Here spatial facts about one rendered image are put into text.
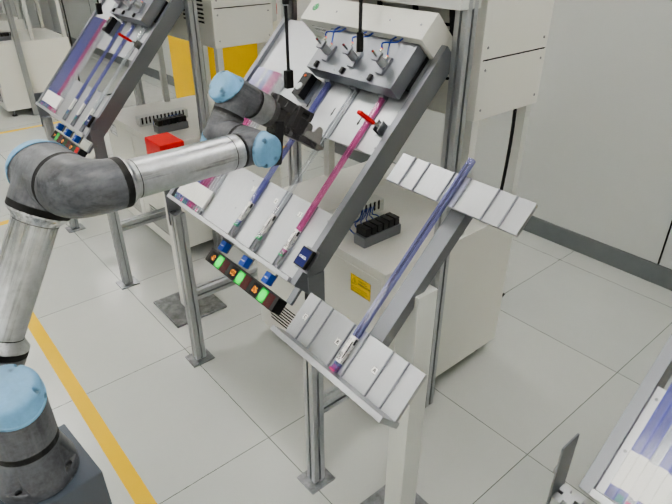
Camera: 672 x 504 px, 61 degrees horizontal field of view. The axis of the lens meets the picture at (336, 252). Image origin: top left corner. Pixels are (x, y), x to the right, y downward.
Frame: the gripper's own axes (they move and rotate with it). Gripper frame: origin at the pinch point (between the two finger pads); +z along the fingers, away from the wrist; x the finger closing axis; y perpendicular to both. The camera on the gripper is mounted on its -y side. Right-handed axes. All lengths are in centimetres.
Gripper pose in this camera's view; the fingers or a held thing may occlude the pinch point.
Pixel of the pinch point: (316, 148)
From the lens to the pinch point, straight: 156.9
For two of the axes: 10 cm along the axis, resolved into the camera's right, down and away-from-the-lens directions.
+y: 4.3, -9.0, -0.9
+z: 6.3, 2.3, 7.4
